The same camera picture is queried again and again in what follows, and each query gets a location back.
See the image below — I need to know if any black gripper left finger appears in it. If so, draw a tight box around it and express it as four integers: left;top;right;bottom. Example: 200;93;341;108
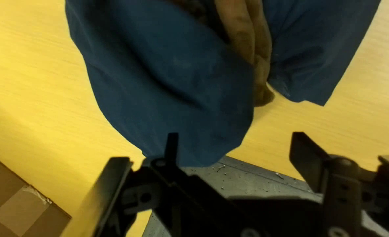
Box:
94;130;266;237

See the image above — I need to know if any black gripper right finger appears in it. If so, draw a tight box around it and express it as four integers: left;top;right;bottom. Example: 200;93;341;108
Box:
289;130;389;237

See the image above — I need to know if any dark blue cloth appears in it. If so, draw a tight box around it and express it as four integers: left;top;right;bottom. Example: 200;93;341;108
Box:
65;0;383;168

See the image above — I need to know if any brown moose plush toy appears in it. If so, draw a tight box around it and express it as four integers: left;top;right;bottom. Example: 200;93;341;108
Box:
173;0;278;108

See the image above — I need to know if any brown cardboard box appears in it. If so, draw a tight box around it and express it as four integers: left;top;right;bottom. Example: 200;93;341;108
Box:
0;149;74;237

